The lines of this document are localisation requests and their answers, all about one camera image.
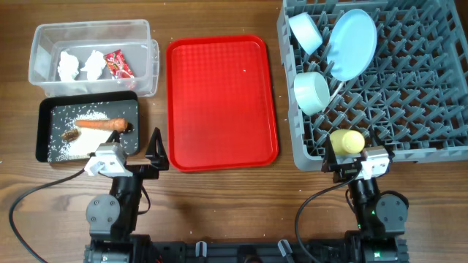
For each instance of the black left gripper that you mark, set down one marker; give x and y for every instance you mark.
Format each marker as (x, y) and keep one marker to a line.
(157, 156)

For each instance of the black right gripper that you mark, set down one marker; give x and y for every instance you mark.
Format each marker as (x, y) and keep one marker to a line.
(330, 164)

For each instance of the yellow plastic cup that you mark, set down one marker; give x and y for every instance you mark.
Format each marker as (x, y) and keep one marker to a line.
(346, 141)

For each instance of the orange carrot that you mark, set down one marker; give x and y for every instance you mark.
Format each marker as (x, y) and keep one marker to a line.
(116, 124)

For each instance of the white rice pile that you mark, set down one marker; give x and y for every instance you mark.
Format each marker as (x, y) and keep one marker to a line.
(64, 120)

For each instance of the white plastic spoon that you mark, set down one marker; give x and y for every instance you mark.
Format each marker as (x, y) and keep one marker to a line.
(333, 95)

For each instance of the brown food scrap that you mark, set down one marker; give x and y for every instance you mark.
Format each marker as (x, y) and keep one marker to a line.
(70, 135)

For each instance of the mint green bowl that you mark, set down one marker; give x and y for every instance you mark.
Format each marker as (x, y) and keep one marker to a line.
(311, 92)

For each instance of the red snack wrapper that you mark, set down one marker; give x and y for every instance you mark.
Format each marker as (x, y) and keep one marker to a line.
(117, 65)

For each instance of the white tissue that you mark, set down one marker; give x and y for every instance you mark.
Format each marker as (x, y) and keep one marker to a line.
(67, 67)
(94, 65)

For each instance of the light blue plate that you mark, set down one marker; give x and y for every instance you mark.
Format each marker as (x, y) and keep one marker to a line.
(353, 43)

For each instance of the light blue bowl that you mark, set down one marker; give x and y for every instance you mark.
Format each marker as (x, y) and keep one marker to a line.
(306, 32)

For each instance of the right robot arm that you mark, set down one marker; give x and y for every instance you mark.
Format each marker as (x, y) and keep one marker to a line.
(380, 215)

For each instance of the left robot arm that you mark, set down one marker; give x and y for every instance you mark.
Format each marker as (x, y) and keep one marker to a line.
(112, 217)

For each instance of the black waste tray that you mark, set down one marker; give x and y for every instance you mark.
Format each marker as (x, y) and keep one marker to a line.
(121, 104)

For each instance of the grey dishwasher rack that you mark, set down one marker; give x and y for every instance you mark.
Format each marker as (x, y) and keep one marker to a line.
(414, 92)

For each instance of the red plastic tray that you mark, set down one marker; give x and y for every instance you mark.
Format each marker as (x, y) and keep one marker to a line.
(220, 110)

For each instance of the clear plastic bin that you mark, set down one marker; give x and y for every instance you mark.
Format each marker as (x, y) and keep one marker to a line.
(80, 40)

